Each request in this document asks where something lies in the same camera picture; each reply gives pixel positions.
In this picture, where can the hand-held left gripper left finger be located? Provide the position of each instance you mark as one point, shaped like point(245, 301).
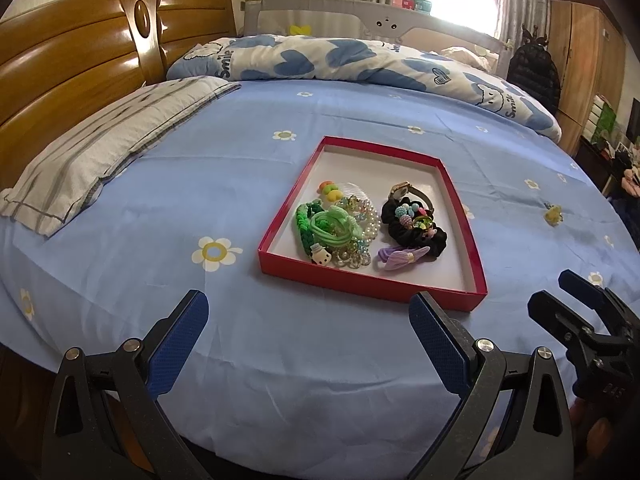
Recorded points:
point(180, 340)

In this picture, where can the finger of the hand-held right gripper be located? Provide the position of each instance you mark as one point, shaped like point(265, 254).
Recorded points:
point(587, 292)
point(555, 315)

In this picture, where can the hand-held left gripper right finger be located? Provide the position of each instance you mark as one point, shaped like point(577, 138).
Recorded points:
point(437, 345)

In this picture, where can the red shallow cardboard box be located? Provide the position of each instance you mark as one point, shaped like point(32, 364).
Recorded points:
point(450, 260)

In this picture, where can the black scrunchie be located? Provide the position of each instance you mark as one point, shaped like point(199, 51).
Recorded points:
point(435, 240)

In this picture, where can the rose gold square wristwatch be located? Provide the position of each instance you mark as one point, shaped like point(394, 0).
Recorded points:
point(402, 192)

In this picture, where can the heart decorated hair comb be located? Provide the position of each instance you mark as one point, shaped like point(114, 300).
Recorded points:
point(332, 191)

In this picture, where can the blue flowered bed sheet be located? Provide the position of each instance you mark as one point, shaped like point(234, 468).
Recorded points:
point(150, 290)

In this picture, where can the yellow hair claw clip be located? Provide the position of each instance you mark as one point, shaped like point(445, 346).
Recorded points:
point(553, 215)

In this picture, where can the green and white bag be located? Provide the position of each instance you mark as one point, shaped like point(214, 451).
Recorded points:
point(604, 120)

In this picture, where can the grey striped pillow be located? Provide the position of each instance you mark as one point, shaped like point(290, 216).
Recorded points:
point(100, 145)

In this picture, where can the black padded jacket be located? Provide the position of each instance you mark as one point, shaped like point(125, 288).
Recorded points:
point(535, 70)

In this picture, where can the wooden wardrobe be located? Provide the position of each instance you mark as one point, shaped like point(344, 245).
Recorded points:
point(585, 55)

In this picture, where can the white cushion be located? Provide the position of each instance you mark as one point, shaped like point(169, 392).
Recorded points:
point(465, 56)

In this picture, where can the blue heart print quilt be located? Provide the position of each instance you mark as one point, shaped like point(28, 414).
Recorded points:
point(350, 60)

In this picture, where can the wooden headboard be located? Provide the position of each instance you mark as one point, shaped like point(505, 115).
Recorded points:
point(65, 55)

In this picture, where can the small yellow toy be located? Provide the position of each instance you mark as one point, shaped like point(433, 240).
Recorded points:
point(301, 30)

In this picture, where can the grey bed guard rail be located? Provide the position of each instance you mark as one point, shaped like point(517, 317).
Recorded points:
point(380, 22)

